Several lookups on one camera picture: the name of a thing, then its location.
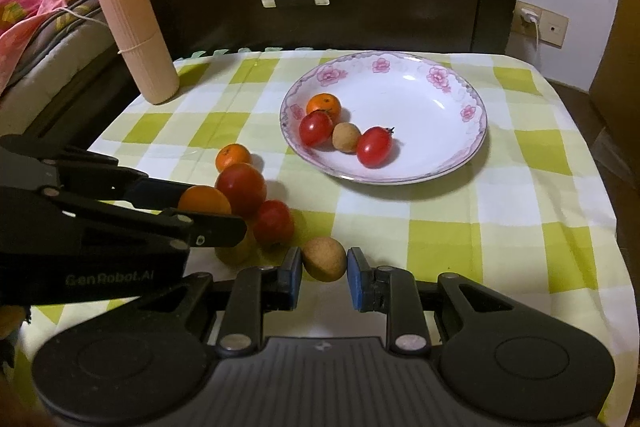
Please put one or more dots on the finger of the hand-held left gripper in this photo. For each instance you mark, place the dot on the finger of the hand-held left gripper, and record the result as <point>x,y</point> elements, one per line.
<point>210,232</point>
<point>100,172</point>

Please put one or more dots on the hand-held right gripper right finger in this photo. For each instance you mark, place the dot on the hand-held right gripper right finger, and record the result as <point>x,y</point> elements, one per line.
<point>356,277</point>

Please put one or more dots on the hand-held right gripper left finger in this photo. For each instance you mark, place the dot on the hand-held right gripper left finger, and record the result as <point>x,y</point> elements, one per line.
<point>290,277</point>

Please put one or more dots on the brown longan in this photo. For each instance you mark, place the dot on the brown longan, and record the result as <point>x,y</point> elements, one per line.
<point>324,259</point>
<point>346,138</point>
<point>235,256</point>

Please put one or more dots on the large red tomato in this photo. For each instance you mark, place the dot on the large red tomato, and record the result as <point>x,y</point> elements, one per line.
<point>242,189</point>

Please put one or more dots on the red cherry tomato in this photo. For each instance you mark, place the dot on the red cherry tomato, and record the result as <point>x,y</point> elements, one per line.
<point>374,148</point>
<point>315,129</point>
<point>272,223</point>

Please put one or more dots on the small orange mandarin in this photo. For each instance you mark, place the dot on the small orange mandarin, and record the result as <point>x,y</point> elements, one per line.
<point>233,157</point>

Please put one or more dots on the white floral rimmed plate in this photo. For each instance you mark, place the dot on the white floral rimmed plate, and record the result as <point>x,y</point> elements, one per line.
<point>415,107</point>

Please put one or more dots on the green white checkered tablecloth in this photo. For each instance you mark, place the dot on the green white checkered tablecloth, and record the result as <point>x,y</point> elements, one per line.
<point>450,217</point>

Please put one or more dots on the pink ribbed cylinder container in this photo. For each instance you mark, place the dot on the pink ribbed cylinder container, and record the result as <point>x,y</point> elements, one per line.
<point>140,47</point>

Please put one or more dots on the white charger plug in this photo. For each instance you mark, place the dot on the white charger plug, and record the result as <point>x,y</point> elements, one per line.
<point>529,14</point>

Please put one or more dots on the brown wooden panel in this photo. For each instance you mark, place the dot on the brown wooden panel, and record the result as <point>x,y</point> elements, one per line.
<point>622,82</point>

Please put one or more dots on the beige wall socket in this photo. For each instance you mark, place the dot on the beige wall socket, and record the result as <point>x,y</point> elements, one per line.
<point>555,29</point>
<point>522,27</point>

